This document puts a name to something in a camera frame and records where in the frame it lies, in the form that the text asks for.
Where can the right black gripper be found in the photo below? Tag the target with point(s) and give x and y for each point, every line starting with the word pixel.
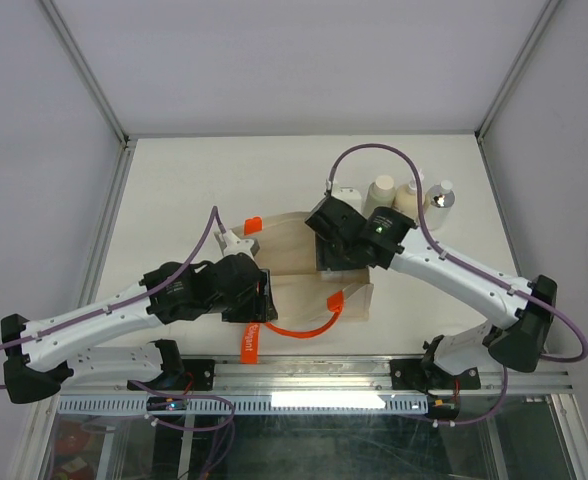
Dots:
pixel 325 259

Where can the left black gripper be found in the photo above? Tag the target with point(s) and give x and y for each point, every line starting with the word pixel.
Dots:
pixel 260 307

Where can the white bottle black cap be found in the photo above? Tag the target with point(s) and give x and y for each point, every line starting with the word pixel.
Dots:
pixel 334 276

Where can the beige canvas tote bag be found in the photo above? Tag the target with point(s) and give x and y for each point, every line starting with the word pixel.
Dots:
pixel 307 305

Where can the cream pump lotion bottle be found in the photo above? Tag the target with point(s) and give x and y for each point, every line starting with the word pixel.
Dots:
pixel 407 199

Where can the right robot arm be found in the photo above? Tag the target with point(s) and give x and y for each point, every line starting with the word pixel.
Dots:
pixel 517 321

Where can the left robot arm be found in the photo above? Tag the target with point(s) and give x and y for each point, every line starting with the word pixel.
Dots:
pixel 42 356

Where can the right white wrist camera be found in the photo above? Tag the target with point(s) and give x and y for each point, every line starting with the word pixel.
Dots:
pixel 349 195

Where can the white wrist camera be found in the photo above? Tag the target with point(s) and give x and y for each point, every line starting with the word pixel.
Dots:
pixel 230 244
pixel 349 195

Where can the aluminium mounting rail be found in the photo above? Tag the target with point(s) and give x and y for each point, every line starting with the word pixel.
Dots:
pixel 383 373

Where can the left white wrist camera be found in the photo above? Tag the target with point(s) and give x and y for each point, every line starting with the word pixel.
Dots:
pixel 230 244

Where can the white slotted cable duct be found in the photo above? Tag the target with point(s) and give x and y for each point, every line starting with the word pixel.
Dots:
pixel 279 403

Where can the left aluminium frame post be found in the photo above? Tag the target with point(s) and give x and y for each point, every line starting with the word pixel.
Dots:
pixel 118 173

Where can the aluminium frame post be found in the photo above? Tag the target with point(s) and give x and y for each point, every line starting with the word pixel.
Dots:
pixel 118 173
pixel 518 66

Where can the right aluminium frame post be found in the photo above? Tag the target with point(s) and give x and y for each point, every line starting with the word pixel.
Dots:
pixel 518 66

